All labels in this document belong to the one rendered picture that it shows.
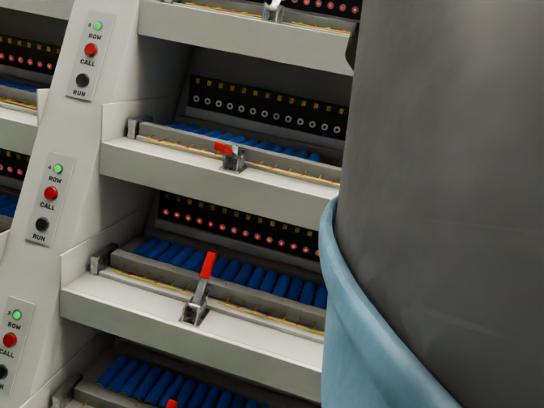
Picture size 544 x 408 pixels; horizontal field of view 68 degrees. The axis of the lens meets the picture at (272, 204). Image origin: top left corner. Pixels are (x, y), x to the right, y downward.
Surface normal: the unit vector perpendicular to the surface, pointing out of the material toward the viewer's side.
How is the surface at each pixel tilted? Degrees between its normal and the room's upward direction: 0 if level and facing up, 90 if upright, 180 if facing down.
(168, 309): 22
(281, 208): 112
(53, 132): 90
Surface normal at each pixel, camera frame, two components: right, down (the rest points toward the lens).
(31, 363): -0.15, -0.07
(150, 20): -0.23, 0.30
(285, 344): 0.18, -0.92
